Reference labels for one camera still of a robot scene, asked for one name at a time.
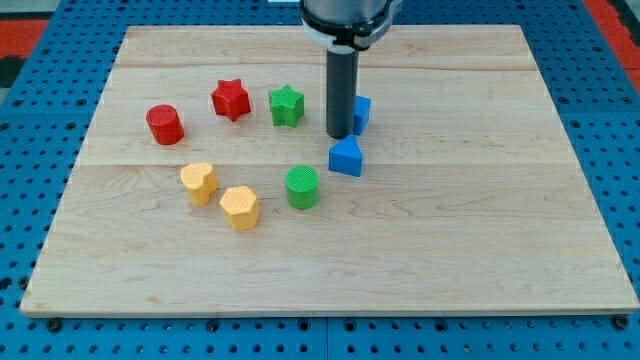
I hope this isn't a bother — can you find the blue cube block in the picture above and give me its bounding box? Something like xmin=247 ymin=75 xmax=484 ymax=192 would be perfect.
xmin=353 ymin=95 xmax=371 ymax=135

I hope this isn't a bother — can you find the yellow hexagon block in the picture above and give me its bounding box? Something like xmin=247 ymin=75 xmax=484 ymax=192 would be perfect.
xmin=219 ymin=186 xmax=261 ymax=231

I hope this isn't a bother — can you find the green star block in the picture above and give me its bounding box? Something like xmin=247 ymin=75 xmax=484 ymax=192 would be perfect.
xmin=268 ymin=84 xmax=305 ymax=127

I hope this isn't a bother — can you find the red star block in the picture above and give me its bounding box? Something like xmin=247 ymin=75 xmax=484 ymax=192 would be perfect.
xmin=211 ymin=79 xmax=251 ymax=122

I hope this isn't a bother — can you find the grey robot arm flange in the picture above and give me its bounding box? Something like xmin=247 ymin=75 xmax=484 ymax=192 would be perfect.
xmin=300 ymin=0 xmax=403 ymax=54

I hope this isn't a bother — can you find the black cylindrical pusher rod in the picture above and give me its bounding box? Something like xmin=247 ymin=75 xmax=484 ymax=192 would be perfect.
xmin=326 ymin=51 xmax=359 ymax=139

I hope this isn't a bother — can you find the light wooden board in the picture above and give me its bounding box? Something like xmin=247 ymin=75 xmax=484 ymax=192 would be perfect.
xmin=21 ymin=25 xmax=639 ymax=318

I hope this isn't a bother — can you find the yellow heart block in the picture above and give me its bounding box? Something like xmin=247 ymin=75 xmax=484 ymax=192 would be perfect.
xmin=180 ymin=162 xmax=219 ymax=206

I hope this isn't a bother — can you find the blue triangle block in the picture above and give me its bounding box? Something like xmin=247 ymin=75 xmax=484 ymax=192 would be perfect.
xmin=328 ymin=134 xmax=363 ymax=177

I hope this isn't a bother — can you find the red cylinder block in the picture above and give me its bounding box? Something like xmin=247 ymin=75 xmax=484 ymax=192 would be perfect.
xmin=145 ymin=104 xmax=184 ymax=145

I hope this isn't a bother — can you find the green cylinder block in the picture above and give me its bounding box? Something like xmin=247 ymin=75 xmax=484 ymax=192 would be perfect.
xmin=285 ymin=165 xmax=319 ymax=210

